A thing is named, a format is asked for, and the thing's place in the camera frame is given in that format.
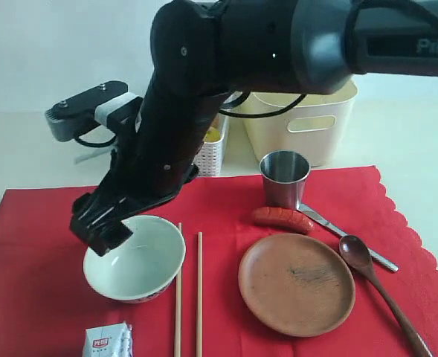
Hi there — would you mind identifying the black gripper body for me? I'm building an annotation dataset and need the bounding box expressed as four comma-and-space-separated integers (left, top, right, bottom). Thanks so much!
93, 122, 199, 216

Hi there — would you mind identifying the yellow cheese wedge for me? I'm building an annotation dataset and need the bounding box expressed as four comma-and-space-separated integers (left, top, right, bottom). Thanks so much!
204, 126, 221, 143

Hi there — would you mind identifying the white milk carton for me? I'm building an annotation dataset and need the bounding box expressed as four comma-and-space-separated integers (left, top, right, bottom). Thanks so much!
82, 322, 133, 357

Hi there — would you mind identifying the stainless steel cup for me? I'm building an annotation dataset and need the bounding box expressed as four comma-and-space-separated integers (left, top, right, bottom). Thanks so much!
260, 150, 311, 210

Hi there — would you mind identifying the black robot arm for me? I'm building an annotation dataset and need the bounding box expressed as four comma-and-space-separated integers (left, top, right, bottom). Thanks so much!
70, 1, 438, 256

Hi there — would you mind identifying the white ceramic bowl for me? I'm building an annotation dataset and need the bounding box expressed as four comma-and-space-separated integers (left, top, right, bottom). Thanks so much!
83, 215, 186, 303

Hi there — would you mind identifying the white perforated plastic basket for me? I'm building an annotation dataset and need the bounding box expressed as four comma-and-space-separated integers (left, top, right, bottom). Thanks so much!
193, 115, 229, 176

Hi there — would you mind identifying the left wooden chopstick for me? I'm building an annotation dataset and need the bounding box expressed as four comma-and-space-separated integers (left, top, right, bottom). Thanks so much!
173, 222, 183, 357

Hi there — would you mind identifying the wooden chopstick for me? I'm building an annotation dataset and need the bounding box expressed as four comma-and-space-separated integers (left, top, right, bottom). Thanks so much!
173, 222, 183, 357
196, 232, 203, 357

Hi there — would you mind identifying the right wooden chopstick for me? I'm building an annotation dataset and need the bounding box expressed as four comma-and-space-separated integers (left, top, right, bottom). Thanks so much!
196, 232, 203, 357

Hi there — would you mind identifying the red grilled sausage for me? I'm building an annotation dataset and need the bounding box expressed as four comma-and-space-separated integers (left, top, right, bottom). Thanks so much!
251, 207, 314, 234

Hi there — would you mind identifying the cream plastic storage bin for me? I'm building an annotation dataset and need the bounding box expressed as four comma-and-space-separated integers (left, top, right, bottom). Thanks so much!
244, 80, 358, 167

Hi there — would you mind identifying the stainless steel table knife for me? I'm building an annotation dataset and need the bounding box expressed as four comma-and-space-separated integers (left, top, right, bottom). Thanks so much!
298, 203, 399, 273

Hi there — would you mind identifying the brown round plate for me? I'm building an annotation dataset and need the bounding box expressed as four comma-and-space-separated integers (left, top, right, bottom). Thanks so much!
238, 234, 355, 338

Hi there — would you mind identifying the dark wooden spoon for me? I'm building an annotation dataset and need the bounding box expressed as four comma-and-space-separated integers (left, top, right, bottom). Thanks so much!
338, 235, 434, 356

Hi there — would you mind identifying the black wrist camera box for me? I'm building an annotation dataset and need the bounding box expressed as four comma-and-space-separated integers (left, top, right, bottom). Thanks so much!
45, 80, 129, 142

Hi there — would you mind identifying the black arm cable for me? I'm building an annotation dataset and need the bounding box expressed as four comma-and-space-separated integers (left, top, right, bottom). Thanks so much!
218, 91, 309, 118

